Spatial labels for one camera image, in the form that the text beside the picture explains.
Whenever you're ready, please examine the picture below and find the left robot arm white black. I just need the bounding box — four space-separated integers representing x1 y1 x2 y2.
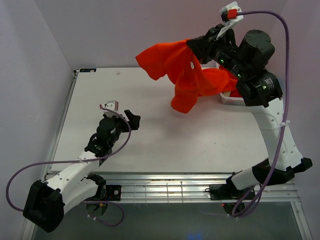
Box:
23 109 141 233

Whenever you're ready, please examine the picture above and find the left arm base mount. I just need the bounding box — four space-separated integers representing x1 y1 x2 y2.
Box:
85 185 122 201

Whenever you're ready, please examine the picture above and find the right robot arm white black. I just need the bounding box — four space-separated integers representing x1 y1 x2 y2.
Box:
186 26 313 199

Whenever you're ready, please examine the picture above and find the orange t-shirt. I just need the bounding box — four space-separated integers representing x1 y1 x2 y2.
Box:
135 40 237 114

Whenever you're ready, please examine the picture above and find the white plastic laundry basket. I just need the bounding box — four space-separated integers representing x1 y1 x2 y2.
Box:
216 63 247 106

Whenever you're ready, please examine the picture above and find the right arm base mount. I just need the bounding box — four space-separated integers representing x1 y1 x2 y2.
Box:
204 184 256 200

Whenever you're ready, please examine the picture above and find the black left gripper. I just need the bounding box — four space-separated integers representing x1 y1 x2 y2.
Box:
107 110 140 147

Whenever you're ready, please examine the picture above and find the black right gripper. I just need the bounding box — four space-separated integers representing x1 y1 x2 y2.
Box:
185 23 248 79

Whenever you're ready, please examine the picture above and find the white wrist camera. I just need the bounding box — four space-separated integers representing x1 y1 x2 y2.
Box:
216 1 244 40
99 100 119 118

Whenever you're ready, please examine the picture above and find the aluminium frame rail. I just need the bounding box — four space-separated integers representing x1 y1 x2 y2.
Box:
32 172 301 204

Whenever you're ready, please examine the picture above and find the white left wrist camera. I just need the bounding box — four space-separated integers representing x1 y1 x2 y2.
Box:
99 100 119 118

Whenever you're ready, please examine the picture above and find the blue label sticker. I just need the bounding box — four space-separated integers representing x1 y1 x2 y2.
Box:
79 68 97 73

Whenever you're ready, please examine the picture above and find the red t-shirt in basket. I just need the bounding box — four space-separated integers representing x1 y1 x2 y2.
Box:
223 85 242 98

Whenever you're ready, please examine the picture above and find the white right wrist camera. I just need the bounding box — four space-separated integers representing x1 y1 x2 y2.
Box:
216 1 244 40

